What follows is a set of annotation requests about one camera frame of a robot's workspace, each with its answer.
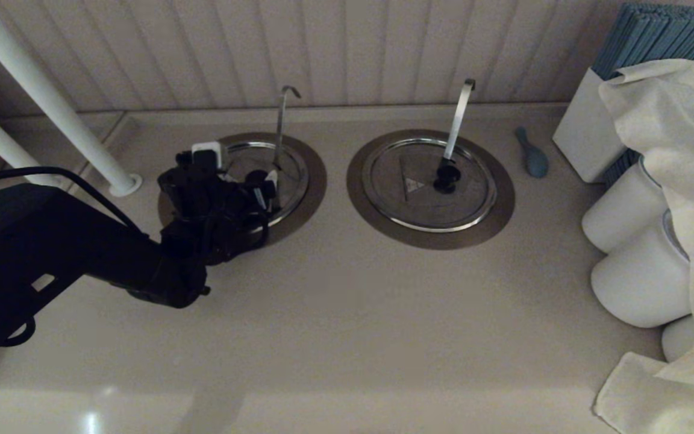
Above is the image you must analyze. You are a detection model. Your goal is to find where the steel hinged lid black knob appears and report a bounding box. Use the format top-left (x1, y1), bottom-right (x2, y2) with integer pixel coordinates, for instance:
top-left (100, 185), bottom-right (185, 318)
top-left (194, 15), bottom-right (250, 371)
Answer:
top-left (217, 140), bottom-right (310, 236)
top-left (362, 137), bottom-right (498, 233)

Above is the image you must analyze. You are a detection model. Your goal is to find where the steel ladle hooked handle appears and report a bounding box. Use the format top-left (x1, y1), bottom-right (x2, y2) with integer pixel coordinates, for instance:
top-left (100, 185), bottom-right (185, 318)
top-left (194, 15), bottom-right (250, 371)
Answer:
top-left (440, 79), bottom-right (476, 163)
top-left (273, 86), bottom-right (302, 169)

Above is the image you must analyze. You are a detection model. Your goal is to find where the small blue plastic spoon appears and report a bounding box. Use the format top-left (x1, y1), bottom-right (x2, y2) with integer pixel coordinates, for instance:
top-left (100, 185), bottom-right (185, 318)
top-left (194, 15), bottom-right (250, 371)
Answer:
top-left (514, 127), bottom-right (549, 179)

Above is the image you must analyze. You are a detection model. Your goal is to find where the white rectangular holder box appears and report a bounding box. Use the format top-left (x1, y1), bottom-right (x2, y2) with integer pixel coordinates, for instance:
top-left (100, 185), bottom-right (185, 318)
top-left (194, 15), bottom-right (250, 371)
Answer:
top-left (552, 68), bottom-right (625, 184)

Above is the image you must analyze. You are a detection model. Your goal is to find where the blue ridged packet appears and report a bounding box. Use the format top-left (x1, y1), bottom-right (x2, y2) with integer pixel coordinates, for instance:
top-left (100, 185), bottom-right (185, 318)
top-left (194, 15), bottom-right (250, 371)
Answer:
top-left (601, 148), bottom-right (640, 189)

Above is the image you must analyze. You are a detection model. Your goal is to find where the white cylindrical jar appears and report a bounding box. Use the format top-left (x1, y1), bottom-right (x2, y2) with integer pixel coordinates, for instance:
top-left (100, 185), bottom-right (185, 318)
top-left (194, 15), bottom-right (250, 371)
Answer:
top-left (591, 210), bottom-right (692, 328)
top-left (661, 315), bottom-right (694, 362)
top-left (582, 158), bottom-right (668, 254)

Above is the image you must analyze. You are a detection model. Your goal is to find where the cream cloth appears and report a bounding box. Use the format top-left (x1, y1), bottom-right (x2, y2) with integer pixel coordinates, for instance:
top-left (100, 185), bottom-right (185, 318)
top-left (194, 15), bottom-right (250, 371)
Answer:
top-left (593, 58), bottom-right (694, 434)

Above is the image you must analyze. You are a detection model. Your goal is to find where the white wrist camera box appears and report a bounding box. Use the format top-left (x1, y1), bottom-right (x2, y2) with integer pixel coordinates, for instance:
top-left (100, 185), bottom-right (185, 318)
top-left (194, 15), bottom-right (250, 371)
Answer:
top-left (192, 141), bottom-right (222, 169)

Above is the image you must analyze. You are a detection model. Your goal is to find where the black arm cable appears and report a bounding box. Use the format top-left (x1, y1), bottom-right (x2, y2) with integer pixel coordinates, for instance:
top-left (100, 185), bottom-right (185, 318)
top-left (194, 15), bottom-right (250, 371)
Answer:
top-left (0, 167), bottom-right (143, 233)

